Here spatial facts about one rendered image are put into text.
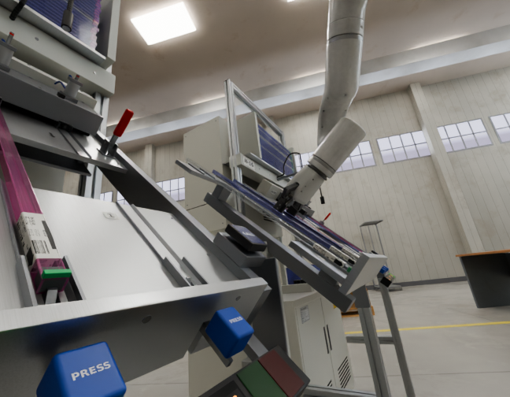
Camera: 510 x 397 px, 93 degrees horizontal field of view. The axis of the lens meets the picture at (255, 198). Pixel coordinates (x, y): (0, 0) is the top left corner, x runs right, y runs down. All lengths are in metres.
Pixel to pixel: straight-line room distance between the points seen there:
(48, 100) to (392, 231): 8.21
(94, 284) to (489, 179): 9.80
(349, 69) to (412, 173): 8.39
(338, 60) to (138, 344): 0.69
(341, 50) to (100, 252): 0.66
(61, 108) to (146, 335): 0.54
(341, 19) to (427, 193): 8.39
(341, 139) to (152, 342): 0.62
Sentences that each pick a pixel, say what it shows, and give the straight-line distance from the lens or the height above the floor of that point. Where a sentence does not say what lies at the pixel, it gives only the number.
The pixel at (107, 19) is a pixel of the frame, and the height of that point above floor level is 1.56.
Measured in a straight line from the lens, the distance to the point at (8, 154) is 0.38.
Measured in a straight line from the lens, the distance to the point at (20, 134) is 0.52.
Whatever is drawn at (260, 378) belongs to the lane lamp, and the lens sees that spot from 0.23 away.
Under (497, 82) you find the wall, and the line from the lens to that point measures 11.60.
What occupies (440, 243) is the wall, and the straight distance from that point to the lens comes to 8.76.
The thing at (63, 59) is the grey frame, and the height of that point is 1.33.
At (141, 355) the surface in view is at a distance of 0.22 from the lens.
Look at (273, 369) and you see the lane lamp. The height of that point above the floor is 0.66.
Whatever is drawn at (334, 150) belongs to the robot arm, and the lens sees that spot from 0.69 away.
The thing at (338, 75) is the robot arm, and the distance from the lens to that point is 0.72.
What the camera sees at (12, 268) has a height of 0.76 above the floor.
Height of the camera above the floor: 0.74
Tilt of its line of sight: 18 degrees up
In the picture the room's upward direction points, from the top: 6 degrees counter-clockwise
